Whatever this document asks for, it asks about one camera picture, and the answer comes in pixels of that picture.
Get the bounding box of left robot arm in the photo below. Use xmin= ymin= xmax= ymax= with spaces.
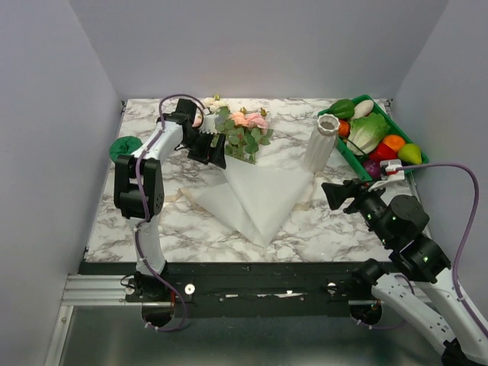
xmin=114 ymin=94 xmax=226 ymax=301

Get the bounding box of toy purple eggplant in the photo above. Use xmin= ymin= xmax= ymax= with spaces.
xmin=362 ymin=159 xmax=381 ymax=179

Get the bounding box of white wrapping paper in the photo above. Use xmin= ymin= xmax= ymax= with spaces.
xmin=195 ymin=156 xmax=313 ymax=247

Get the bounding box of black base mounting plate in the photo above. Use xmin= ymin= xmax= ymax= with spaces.
xmin=79 ymin=262 xmax=381 ymax=326

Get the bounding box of white ribbed vase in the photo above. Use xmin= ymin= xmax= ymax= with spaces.
xmin=303 ymin=114 xmax=339 ymax=173

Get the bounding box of small orange toy vegetable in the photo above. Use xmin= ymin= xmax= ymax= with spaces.
xmin=338 ymin=120 xmax=350 ymax=138

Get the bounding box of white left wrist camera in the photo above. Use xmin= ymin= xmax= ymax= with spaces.
xmin=198 ymin=114 xmax=220 ymax=135

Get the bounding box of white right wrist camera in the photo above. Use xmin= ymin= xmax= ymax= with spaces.
xmin=368 ymin=159 xmax=405 ymax=191

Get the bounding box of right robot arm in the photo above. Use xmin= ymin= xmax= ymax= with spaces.
xmin=322 ymin=179 xmax=487 ymax=365

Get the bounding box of toy yellow-green pear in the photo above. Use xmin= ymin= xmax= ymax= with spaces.
xmin=397 ymin=143 xmax=422 ymax=165

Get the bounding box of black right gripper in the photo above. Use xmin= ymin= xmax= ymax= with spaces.
xmin=321 ymin=175 xmax=394 ymax=246

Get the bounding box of white toy radish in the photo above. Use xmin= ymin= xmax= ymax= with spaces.
xmin=352 ymin=99 xmax=374 ymax=120

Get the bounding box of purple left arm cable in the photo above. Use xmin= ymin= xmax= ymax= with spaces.
xmin=133 ymin=95 xmax=210 ymax=332

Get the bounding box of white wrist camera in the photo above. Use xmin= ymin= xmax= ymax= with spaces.
xmin=198 ymin=114 xmax=220 ymax=135
xmin=368 ymin=159 xmax=405 ymax=191

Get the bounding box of toy orange fruit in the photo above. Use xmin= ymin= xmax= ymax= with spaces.
xmin=382 ymin=134 xmax=406 ymax=153

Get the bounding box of cream ribbon with gold letters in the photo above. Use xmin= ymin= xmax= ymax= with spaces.
xmin=164 ymin=172 xmax=326 ymax=212

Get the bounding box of green plastic basket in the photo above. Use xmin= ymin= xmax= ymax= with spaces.
xmin=316 ymin=94 xmax=430 ymax=182

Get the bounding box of toy red pepper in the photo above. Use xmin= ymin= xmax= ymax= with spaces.
xmin=369 ymin=143 xmax=397 ymax=162

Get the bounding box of green toy bell pepper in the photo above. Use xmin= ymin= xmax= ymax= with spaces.
xmin=329 ymin=99 xmax=355 ymax=120

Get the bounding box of toy green cabbage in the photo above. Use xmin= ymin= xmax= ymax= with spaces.
xmin=346 ymin=113 xmax=390 ymax=156

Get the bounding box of aluminium frame rail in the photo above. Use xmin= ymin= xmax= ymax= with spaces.
xmin=41 ymin=272 xmax=146 ymax=366

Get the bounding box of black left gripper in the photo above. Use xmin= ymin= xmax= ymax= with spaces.
xmin=181 ymin=130 xmax=226 ymax=169

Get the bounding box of pink rose flower bouquet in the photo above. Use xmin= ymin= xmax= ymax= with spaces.
xmin=194 ymin=95 xmax=274 ymax=164

